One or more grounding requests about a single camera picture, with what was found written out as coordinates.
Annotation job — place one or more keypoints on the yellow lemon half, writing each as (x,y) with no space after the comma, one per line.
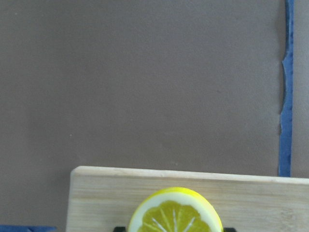
(175,209)

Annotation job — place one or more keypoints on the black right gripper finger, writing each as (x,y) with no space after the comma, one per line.
(119,229)

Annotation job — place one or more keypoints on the wooden cutting board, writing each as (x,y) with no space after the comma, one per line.
(103,198)

